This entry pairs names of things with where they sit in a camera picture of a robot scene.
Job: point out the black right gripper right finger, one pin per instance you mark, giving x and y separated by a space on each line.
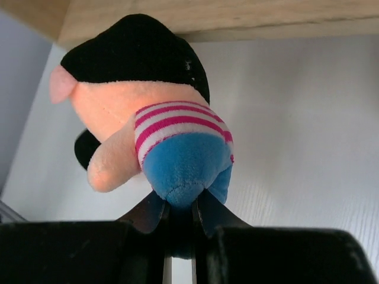
220 250

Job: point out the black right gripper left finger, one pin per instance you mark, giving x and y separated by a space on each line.
145 255

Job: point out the boy doll front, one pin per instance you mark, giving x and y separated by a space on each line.
142 93

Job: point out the wooden two-tier shelf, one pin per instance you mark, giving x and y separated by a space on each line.
68 23

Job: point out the aluminium left frame post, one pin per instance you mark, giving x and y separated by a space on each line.
8 215

